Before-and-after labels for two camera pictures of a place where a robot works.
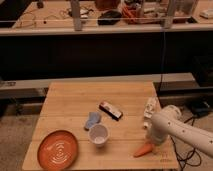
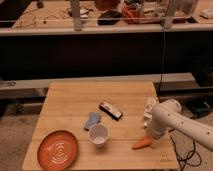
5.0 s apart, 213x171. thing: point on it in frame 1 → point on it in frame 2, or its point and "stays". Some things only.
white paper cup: (99, 134) stays
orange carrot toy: (144, 150) → (146, 142)
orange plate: (58, 150) stays
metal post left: (75, 7) stays
